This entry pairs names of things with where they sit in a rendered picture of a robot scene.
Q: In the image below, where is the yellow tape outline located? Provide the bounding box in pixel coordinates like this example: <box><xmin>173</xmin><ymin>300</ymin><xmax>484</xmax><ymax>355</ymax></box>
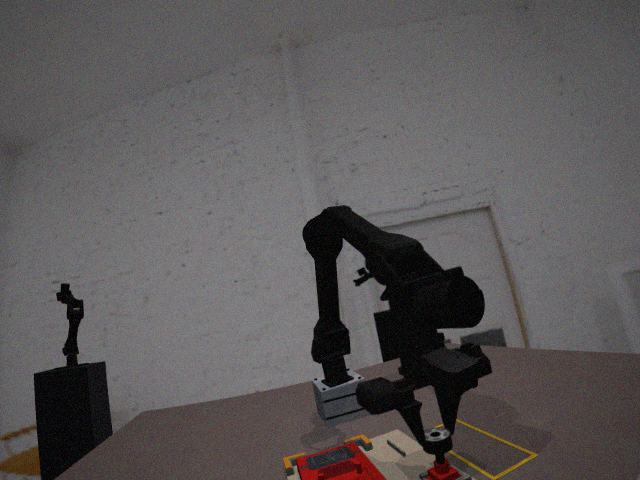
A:
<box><xmin>449</xmin><ymin>420</ymin><xmax>538</xmax><ymax>480</ymax></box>

